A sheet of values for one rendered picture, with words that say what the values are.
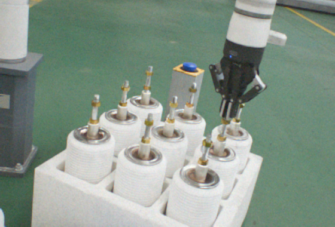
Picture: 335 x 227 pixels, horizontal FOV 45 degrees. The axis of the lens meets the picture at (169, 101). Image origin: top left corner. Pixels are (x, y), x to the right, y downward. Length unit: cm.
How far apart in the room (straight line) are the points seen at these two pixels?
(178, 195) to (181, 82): 45
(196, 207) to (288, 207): 54
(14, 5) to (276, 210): 86
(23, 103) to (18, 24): 20
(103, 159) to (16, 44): 38
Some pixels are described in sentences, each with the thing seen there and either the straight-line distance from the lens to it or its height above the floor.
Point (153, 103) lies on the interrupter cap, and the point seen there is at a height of 25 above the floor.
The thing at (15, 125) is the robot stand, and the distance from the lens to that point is 110.
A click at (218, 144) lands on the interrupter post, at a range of 85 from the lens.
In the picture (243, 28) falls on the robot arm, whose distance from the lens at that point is 75.
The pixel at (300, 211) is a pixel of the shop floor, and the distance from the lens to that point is 125.
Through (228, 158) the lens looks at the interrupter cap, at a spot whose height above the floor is 25.
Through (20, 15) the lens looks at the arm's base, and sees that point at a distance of 104.
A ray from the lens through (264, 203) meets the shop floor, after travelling 123.
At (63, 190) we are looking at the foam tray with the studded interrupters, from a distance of 84.
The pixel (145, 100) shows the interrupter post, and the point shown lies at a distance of 102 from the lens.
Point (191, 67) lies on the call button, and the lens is 113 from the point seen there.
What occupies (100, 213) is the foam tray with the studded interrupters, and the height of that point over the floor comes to 15.
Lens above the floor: 65
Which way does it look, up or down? 22 degrees down
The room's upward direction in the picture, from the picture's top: 11 degrees clockwise
